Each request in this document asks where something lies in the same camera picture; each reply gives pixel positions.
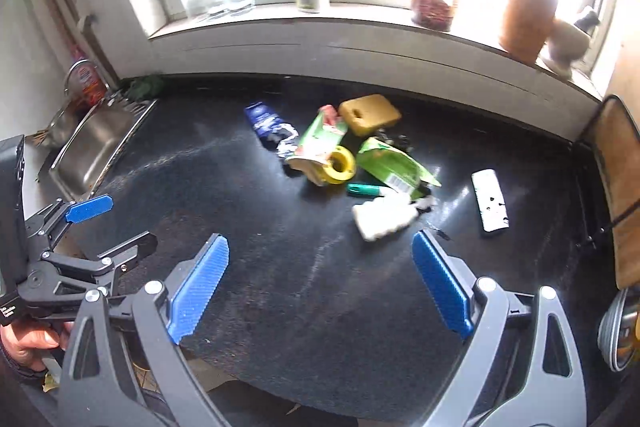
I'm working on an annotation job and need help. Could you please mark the person's left hand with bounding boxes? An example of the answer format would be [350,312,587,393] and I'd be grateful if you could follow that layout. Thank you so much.
[0,321,74,374]

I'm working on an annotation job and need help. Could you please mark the white ceramic vase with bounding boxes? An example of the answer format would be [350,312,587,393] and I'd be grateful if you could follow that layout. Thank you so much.
[542,19,591,75]

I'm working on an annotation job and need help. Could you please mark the red labelled bottle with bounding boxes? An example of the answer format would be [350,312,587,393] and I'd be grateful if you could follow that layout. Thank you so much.
[69,66,107,106]

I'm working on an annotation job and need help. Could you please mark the container of red-brown bits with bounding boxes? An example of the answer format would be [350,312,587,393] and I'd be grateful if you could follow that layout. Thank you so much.
[411,0,456,31]

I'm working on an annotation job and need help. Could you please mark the yellow plastic ring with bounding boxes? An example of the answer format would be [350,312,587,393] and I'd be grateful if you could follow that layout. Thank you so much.
[317,146,357,184]

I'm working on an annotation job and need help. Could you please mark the steel sink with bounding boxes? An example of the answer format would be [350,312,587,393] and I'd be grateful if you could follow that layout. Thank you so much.
[49,99,158,202]

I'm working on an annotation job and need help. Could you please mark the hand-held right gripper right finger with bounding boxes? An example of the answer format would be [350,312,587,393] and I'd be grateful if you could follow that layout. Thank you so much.
[411,228,588,427]

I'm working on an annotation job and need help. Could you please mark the green bag white label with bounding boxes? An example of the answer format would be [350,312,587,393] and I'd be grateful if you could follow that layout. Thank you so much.
[356,137,442,200]

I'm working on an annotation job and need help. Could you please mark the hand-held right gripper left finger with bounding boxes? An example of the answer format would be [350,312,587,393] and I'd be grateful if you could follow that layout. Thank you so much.
[57,233,231,427]

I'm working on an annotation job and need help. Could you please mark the green snack bag red print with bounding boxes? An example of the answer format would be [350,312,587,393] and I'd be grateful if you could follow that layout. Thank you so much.
[285,104,349,188]

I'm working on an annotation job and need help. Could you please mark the white flat pack black spots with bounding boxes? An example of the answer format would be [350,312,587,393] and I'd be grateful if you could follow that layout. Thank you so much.
[471,168,512,235]

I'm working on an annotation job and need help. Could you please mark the black binder clips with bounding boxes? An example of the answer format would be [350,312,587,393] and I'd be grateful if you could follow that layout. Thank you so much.
[377,132,413,152]

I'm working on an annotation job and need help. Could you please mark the grey metal bowl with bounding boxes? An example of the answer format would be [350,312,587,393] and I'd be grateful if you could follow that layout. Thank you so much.
[597,289,640,373]

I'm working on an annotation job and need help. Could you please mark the green rag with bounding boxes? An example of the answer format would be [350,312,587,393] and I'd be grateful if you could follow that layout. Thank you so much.
[122,76,166,100]

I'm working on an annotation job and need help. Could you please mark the green marker pen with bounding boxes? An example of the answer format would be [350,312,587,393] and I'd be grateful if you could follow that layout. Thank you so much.
[347,183,396,198]

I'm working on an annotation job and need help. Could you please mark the yellow sponge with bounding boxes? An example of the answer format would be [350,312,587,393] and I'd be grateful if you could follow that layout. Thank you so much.
[338,94,402,136]

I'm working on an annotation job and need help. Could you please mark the steel faucet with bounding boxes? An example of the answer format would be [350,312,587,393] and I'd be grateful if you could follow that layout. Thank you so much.
[63,58,110,94]

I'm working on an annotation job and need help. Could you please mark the wooden board black frame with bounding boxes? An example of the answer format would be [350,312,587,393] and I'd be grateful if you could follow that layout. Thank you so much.
[580,94,640,290]

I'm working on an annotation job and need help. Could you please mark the terracotta pot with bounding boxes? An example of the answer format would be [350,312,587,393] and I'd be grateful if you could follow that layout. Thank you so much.
[499,0,558,65]

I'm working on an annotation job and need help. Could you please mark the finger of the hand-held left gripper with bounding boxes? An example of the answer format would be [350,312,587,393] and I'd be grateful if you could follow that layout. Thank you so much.
[24,194,115,258]
[20,231,159,310]

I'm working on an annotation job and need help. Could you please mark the white crumpled wrapper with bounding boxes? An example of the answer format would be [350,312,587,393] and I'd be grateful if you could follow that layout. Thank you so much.
[351,194,436,242]

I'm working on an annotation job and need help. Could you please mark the blue crumpled wrapper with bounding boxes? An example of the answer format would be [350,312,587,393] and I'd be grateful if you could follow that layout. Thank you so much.
[244,102,300,158]

